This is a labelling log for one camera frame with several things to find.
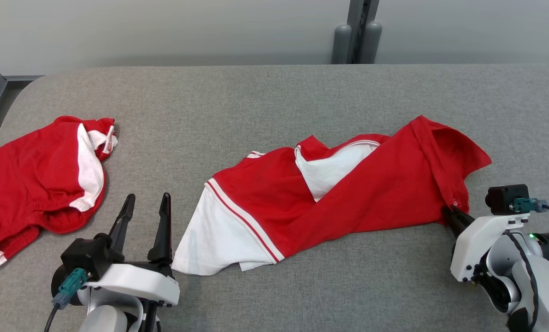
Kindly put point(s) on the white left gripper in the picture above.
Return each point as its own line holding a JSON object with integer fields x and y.
{"x": 140, "y": 281}

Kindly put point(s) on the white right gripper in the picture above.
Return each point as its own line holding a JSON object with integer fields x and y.
{"x": 475, "y": 244}

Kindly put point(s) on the red shirt with white sleeves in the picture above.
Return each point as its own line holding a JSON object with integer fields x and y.
{"x": 371, "y": 193}

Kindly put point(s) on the red shorts with white stripe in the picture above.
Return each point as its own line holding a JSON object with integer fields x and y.
{"x": 25, "y": 175}

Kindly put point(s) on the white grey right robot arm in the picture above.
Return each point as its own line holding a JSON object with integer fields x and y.
{"x": 546, "y": 290}

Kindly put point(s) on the grey partition column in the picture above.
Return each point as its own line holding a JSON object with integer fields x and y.
{"x": 362, "y": 27}

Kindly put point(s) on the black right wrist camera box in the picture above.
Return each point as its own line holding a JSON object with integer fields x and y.
{"x": 504, "y": 198}

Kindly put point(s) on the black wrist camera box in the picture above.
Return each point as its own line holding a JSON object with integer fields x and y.
{"x": 504, "y": 198}
{"x": 85, "y": 256}

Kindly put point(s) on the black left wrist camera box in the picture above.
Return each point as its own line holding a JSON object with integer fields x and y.
{"x": 85, "y": 256}

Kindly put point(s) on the teal right camera connector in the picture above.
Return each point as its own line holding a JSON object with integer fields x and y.
{"x": 528, "y": 204}

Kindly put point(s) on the teal camera connector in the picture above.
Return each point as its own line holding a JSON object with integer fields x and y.
{"x": 528, "y": 204}
{"x": 71, "y": 286}

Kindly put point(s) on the teal left camera connector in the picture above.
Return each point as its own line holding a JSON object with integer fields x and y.
{"x": 71, "y": 286}

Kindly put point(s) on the grey cylinder post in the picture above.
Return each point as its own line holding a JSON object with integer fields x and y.
{"x": 371, "y": 44}
{"x": 341, "y": 46}

